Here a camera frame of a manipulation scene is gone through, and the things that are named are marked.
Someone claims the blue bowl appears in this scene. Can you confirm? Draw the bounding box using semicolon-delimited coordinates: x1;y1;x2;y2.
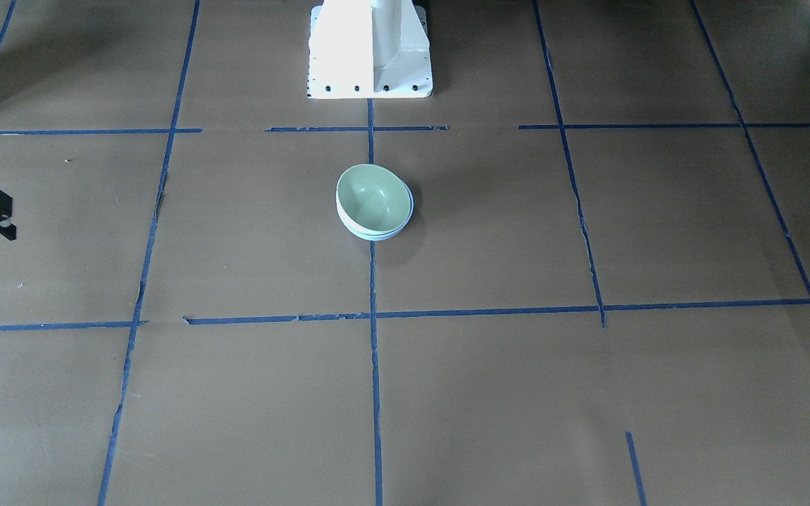
335;181;415;241

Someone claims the white pedestal base plate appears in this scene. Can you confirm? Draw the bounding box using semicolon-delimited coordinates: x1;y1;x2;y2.
307;1;434;100

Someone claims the green bowl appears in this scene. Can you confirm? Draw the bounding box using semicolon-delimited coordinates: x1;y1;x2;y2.
335;164;415;241

